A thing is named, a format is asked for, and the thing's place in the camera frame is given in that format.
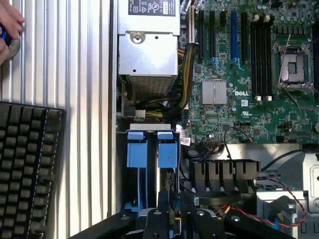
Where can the silver drive cage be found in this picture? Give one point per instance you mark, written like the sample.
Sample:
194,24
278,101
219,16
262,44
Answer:
311,179

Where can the silver chipset heatsink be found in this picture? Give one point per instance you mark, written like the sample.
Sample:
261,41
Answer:
214,92

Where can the white expansion slot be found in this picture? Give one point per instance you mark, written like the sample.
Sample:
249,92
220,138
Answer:
191,25

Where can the silver round disc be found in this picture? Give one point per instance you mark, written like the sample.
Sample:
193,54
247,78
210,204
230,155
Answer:
15,48

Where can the silver CPU socket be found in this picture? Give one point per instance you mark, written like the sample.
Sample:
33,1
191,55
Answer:
295,67

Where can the long black expansion slot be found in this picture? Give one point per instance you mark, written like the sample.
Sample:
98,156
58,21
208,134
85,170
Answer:
201,35
212,35
244,35

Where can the silver power supply unit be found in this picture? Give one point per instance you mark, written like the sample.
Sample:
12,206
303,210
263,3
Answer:
148,54

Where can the blue disk carrier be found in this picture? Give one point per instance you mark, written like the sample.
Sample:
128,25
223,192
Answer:
136,154

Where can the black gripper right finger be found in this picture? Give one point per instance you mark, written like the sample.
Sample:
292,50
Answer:
199,224

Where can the black RAM slot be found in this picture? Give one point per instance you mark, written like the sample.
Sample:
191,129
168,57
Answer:
253,59
263,59
268,59
258,59

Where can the short black expansion slot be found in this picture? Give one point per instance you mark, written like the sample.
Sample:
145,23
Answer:
222,18

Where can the silver disk bay cage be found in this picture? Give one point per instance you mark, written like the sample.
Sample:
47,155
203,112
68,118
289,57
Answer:
149,127

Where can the black keyboard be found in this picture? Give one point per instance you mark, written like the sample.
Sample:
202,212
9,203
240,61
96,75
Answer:
25,169

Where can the person's hand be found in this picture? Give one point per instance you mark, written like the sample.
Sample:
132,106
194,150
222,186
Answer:
10,15

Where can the green Dell motherboard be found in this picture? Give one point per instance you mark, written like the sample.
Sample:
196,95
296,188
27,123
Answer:
249,117

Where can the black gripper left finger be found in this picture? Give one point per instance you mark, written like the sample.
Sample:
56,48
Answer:
152,224

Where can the thin metal locking lever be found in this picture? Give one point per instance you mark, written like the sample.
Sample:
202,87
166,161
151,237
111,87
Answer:
285,57

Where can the blue expansion slot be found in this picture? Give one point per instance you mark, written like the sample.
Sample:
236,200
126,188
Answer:
233,35

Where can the open silver PC case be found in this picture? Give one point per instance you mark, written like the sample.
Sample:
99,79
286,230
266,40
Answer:
113,99

